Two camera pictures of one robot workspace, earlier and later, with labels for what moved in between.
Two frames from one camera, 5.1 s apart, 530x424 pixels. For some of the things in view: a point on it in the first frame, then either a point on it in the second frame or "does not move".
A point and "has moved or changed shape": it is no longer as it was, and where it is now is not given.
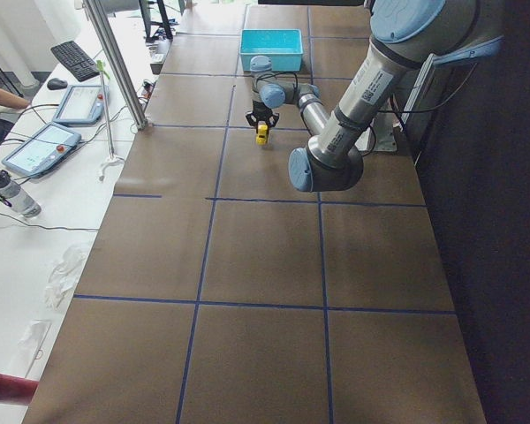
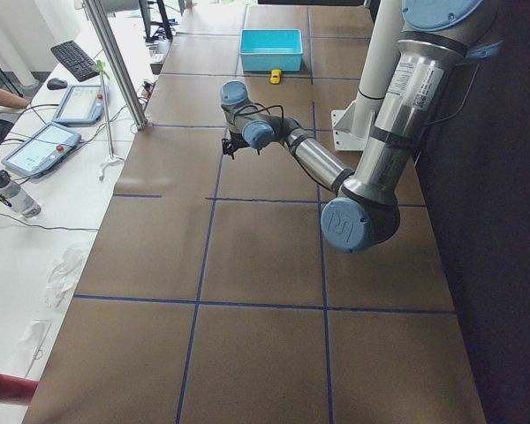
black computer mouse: (56, 83) does not move
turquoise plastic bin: (283, 46) does not move
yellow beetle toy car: (261, 132) has moved or changed shape
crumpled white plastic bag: (66, 273) does not move
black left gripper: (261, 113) -> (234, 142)
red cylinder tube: (7, 389) does not move
